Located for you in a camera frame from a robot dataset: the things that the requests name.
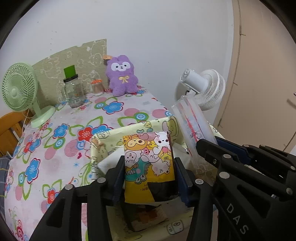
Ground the floral tablecloth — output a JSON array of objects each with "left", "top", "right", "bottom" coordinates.
[{"left": 4, "top": 87, "right": 173, "bottom": 240}]

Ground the glass mason jar mug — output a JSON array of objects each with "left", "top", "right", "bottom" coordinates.
[{"left": 61, "top": 74, "right": 85, "bottom": 108}]

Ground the green cartoon board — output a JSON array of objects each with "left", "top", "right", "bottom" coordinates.
[{"left": 33, "top": 39, "right": 109, "bottom": 108}]

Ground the white cloth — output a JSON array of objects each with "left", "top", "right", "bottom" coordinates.
[{"left": 97, "top": 147, "right": 124, "bottom": 177}]

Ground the green cup on jar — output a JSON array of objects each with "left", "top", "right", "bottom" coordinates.
[{"left": 64, "top": 65, "right": 76, "bottom": 79}]

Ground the grey plaid pillow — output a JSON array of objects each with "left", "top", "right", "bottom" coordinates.
[{"left": 0, "top": 155, "right": 11, "bottom": 207}]

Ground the green desk fan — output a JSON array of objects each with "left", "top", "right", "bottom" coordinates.
[{"left": 1, "top": 62, "right": 56, "bottom": 128}]

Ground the yellow cartoon storage box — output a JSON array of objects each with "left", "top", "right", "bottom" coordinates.
[{"left": 86, "top": 115, "right": 223, "bottom": 241}]

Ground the toothpick jar orange lid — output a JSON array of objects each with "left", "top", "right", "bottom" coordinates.
[{"left": 91, "top": 79, "right": 104, "bottom": 95}]

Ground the white fan power cord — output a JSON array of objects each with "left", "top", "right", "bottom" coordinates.
[{"left": 21, "top": 108, "right": 32, "bottom": 137}]

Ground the purple plush bunny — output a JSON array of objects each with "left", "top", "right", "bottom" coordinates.
[{"left": 106, "top": 55, "right": 138, "bottom": 97}]

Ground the yellow cartoon tissue pack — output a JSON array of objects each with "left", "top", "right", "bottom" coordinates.
[{"left": 123, "top": 131, "right": 175, "bottom": 204}]

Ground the white standing fan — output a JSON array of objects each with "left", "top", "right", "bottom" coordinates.
[{"left": 180, "top": 69, "right": 226, "bottom": 111}]

